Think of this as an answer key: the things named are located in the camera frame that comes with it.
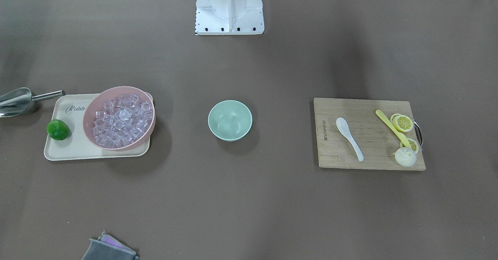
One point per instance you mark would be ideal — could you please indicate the purple cleaning cloth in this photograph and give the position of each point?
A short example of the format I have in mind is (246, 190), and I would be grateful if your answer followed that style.
(109, 239)

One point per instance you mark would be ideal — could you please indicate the grey cleaning cloth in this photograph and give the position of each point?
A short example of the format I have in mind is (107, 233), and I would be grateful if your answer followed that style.
(99, 250)

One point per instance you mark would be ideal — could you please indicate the pink bowl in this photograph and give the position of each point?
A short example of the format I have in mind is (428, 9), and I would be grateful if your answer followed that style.
(111, 94)

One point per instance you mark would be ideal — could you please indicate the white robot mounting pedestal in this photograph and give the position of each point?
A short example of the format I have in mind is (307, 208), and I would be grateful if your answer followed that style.
(229, 17)

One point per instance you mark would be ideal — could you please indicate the cream serving tray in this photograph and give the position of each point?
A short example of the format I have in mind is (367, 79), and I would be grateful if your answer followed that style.
(70, 109)

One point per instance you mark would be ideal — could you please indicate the clear ice cubes pile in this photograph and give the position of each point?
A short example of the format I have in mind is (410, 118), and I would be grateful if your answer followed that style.
(121, 121)

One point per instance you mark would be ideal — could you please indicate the steel ice scoop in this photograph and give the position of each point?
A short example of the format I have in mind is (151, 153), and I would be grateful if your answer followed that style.
(23, 101)

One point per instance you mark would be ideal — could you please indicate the white ceramic spoon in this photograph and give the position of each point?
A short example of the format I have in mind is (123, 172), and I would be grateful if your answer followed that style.
(344, 129)

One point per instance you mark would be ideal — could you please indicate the lemon slice near bun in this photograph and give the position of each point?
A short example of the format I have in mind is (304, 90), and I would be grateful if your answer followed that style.
(414, 145)

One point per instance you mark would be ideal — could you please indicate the bamboo cutting board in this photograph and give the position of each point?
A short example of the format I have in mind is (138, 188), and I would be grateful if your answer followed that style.
(376, 140)

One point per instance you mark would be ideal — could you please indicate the mint green bowl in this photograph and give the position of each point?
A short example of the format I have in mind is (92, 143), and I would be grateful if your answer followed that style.
(230, 120)

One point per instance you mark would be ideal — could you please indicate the yellow plastic knife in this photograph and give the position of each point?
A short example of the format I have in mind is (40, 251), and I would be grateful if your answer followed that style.
(399, 135)

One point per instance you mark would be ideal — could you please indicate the green bell pepper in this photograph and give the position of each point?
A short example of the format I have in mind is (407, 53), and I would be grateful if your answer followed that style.
(58, 130)

